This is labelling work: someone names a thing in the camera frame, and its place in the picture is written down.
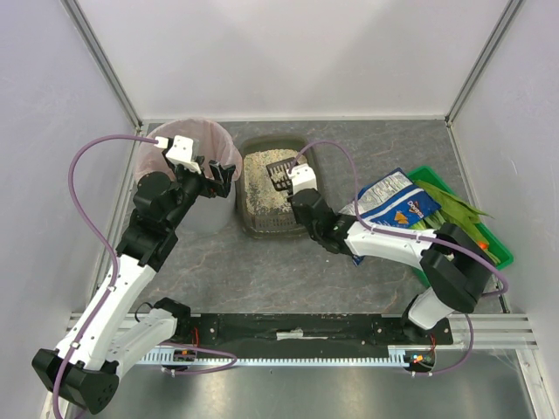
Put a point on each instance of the litter clump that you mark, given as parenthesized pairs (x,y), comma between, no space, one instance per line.
(280,180)

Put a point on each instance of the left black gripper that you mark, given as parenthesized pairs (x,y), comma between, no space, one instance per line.
(211,177)

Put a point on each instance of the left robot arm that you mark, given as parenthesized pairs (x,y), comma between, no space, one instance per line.
(87,366)

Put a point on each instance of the grey litter box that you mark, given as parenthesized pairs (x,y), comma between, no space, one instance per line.
(263,211)

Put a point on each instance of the grey slotted cable duct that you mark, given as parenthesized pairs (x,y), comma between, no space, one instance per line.
(168,357)

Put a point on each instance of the black litter scoop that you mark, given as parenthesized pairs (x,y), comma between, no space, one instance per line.
(280,166)

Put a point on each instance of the blue Doritos chip bag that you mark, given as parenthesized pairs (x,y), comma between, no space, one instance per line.
(394,201)

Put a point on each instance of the green vegetable tray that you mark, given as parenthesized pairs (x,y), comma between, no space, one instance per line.
(497,251)

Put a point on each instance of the green leafy vegetable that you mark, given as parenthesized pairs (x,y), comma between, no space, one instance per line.
(453,209)

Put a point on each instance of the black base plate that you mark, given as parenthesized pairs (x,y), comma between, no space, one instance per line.
(301,336)

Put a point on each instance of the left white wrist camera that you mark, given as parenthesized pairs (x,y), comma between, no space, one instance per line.
(180,150)

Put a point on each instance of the grey bin with pink bag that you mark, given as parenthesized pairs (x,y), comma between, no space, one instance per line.
(214,143)

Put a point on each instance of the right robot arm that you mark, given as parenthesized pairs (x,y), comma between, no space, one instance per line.
(456,268)

